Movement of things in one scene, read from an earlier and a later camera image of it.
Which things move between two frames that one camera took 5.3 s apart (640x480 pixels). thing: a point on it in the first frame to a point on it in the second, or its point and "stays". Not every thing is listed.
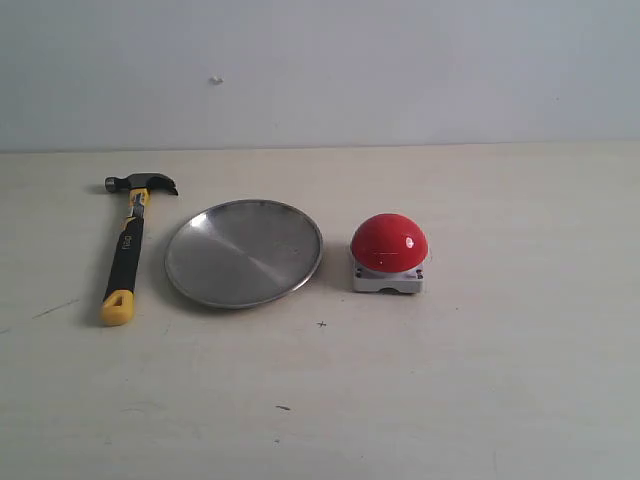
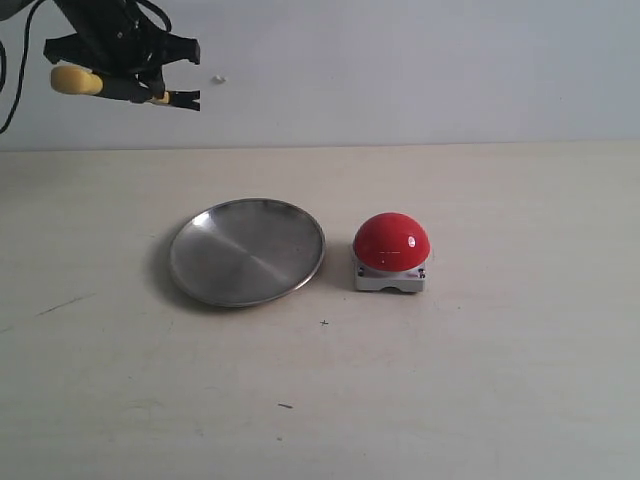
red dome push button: (388, 253) stays
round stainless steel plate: (240, 253) stays
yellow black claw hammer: (117, 307) to (78, 80)
